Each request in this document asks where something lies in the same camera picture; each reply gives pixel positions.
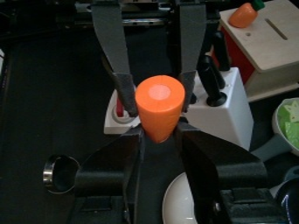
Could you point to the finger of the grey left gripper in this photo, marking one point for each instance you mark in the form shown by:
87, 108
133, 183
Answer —
191, 43
112, 43

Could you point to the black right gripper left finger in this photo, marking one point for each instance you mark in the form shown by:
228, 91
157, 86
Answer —
108, 172

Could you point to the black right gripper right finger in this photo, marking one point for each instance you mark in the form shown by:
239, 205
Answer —
221, 172

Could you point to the orange toy carrot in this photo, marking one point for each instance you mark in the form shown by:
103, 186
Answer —
159, 102

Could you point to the round white plate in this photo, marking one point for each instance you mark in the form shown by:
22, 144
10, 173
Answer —
176, 201

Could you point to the small orange toy vegetable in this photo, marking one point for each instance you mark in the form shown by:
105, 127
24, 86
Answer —
243, 15

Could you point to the white knife block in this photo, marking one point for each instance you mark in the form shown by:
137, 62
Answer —
221, 122

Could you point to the black toy pot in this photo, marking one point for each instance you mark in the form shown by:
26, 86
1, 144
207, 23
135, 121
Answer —
289, 198

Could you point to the wooden box with red sides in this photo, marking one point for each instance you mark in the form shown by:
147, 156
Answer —
268, 46

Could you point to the grey pan with green vegetables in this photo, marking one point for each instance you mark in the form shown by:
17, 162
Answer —
287, 125

